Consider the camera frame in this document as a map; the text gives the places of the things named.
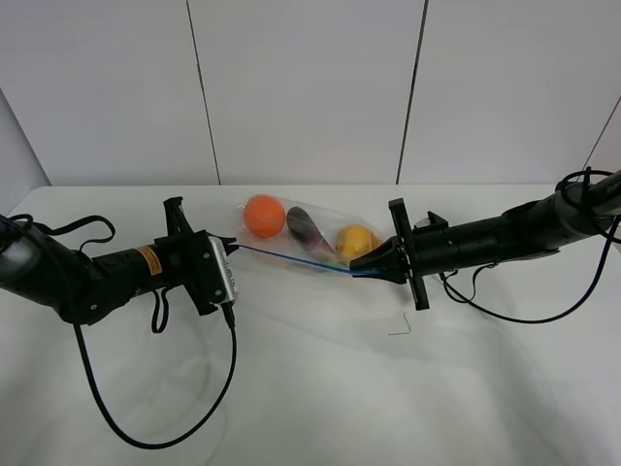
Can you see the orange fruit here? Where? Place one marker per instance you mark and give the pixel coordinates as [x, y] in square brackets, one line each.
[263, 216]

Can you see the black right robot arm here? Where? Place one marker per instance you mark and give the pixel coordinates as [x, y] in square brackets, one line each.
[584, 204]

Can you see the clear zip bag blue seal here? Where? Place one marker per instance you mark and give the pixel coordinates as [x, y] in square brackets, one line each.
[285, 248]

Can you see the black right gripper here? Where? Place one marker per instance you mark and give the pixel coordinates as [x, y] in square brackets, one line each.
[424, 252]

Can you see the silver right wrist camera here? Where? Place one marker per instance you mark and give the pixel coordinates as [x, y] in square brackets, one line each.
[421, 223]

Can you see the yellow lemon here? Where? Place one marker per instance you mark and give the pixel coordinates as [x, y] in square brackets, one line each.
[355, 240]

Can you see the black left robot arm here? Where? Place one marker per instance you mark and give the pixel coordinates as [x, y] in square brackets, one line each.
[83, 290]

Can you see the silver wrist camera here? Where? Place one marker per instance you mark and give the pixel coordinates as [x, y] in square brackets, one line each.
[421, 223]
[226, 290]

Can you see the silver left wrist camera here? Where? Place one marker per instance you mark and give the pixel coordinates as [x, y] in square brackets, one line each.
[226, 290]

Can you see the purple eggplant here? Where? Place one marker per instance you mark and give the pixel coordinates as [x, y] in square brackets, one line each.
[305, 232]

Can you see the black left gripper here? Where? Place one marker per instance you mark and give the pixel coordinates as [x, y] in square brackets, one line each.
[181, 251]

